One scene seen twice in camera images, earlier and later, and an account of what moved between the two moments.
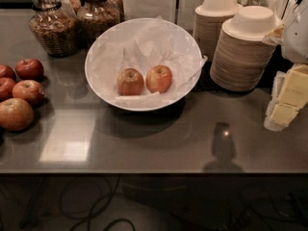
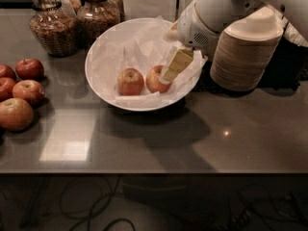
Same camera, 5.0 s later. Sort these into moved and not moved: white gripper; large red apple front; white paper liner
Moved: white gripper
Not moved: white paper liner; large red apple front
